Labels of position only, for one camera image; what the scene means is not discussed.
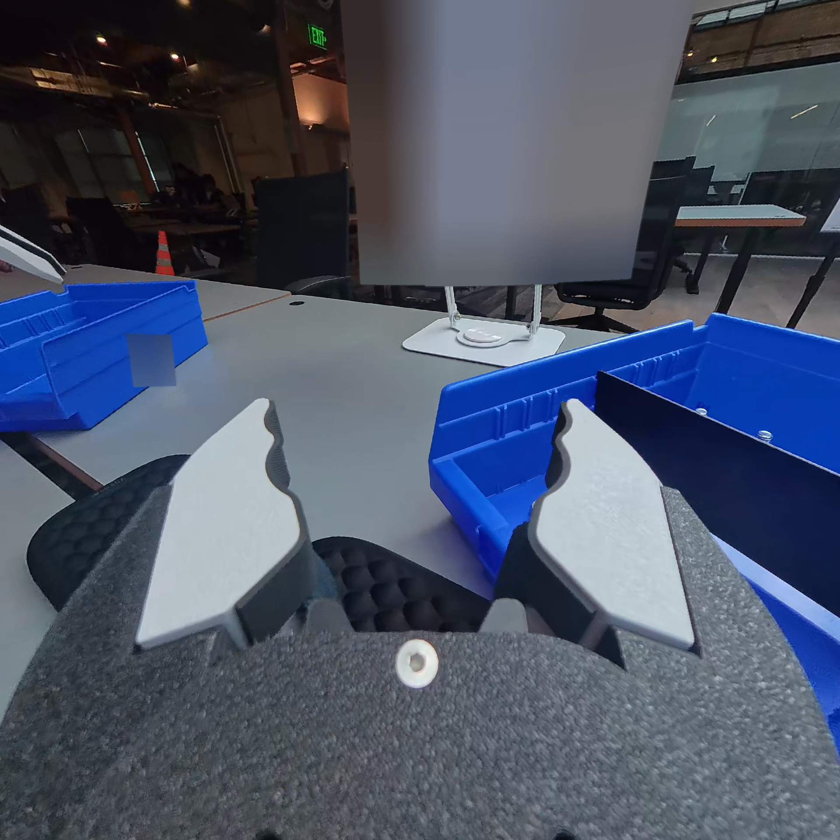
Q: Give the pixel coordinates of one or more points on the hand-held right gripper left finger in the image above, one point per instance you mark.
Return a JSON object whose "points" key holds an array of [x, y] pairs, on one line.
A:
{"points": [[223, 525]]}

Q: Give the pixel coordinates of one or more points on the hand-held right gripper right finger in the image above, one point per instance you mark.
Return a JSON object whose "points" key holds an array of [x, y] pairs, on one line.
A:
{"points": [[610, 525]]}

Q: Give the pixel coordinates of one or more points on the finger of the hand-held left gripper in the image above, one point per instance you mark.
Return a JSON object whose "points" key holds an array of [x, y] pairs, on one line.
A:
{"points": [[29, 257]]}

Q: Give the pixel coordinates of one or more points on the blue plastic bin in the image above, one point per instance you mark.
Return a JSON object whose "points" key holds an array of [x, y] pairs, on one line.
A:
{"points": [[59, 387]]}

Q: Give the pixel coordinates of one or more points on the blue bin with black divider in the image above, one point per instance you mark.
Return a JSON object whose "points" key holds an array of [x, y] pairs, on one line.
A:
{"points": [[485, 426]]}

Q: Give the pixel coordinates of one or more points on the orange traffic cone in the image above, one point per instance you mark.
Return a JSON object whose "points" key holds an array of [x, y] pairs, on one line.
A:
{"points": [[164, 259]]}

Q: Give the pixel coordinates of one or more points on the black egg-crate foam mat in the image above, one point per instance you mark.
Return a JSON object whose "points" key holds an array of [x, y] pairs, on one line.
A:
{"points": [[65, 544]]}

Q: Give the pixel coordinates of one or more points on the black mesh office chair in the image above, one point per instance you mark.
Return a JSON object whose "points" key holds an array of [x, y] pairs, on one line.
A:
{"points": [[302, 223], [649, 216]]}

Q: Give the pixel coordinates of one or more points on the grey top desk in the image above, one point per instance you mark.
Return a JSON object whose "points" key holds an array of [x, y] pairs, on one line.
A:
{"points": [[735, 213]]}

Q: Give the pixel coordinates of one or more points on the green exit sign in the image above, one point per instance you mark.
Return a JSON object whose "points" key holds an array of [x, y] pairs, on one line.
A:
{"points": [[318, 36]]}

